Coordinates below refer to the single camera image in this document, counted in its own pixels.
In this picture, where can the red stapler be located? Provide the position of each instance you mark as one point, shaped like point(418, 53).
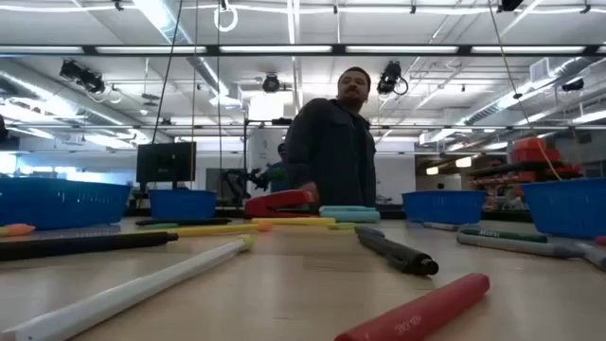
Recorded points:
point(279, 204)

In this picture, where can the small black robot arm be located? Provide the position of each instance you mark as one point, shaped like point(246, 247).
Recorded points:
point(239, 182)

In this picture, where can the cyan calculator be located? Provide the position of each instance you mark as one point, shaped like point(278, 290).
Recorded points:
point(350, 215)

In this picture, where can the red crayon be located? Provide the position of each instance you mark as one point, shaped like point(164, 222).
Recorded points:
point(416, 312)

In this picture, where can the black camera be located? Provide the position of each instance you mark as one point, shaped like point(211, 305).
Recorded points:
point(271, 84)
point(83, 76)
point(389, 78)

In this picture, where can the blue plastic bin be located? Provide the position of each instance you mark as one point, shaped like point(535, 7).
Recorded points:
point(182, 204)
point(442, 207)
point(568, 208)
point(61, 203)

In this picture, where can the black pen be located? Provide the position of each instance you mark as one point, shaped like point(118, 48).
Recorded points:
point(85, 244)
point(184, 221)
point(397, 253)

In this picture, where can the dark green crayon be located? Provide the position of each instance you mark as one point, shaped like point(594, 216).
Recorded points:
point(377, 232)

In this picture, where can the black metal frame stand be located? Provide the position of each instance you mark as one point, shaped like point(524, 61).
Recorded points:
point(279, 121)

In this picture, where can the white pencil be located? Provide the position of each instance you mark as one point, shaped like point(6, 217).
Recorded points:
point(142, 282)

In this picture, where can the yellow marker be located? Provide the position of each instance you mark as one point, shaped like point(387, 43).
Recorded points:
point(293, 221)

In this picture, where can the black monitor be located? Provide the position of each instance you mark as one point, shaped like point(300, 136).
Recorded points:
point(165, 163)

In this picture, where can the yellow pencil orange eraser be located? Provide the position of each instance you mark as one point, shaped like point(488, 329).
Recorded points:
point(213, 229)

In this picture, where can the shelf with red bins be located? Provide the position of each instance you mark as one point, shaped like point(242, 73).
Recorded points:
point(525, 168)

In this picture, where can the black light bar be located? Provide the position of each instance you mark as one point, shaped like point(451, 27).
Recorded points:
point(338, 49)

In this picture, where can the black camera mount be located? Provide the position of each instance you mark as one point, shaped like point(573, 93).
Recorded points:
point(509, 5)

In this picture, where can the small black device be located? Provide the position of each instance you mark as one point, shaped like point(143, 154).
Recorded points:
point(573, 85)

